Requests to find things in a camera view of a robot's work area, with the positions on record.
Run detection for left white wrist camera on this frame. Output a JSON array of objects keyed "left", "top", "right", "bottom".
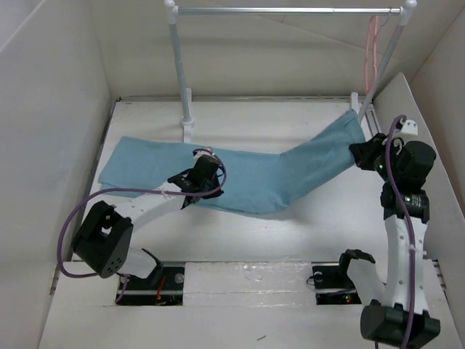
[{"left": 193, "top": 147, "right": 217, "bottom": 162}]

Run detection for pink clothes hanger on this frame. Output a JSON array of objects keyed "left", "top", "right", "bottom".
[{"left": 364, "top": 16, "right": 379, "bottom": 94}]

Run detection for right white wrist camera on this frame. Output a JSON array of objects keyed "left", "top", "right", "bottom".
[{"left": 393, "top": 116, "right": 419, "bottom": 146}]

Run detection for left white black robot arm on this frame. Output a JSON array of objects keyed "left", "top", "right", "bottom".
[{"left": 72, "top": 151, "right": 226, "bottom": 289}]

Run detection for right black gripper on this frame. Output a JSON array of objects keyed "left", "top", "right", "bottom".
[{"left": 352, "top": 132, "right": 403, "bottom": 182}]

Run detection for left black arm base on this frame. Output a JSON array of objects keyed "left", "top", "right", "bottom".
[{"left": 116, "top": 263, "right": 185, "bottom": 306}]

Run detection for white and silver clothes rack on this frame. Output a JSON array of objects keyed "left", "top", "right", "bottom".
[{"left": 163, "top": 1, "right": 417, "bottom": 143}]

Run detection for light blue trousers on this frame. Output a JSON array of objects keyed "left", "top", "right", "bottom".
[{"left": 98, "top": 110, "right": 365, "bottom": 214}]

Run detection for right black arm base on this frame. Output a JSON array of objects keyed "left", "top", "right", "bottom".
[{"left": 307, "top": 263, "right": 361, "bottom": 305}]

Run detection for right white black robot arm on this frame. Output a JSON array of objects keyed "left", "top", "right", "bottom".
[{"left": 336, "top": 133, "right": 441, "bottom": 348}]

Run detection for aluminium rail right side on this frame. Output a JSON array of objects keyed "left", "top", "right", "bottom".
[{"left": 364, "top": 106, "right": 382, "bottom": 137}]

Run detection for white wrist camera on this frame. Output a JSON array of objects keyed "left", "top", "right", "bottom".
[
  {"left": 193, "top": 147, "right": 217, "bottom": 162},
  {"left": 393, "top": 116, "right": 419, "bottom": 146}
]

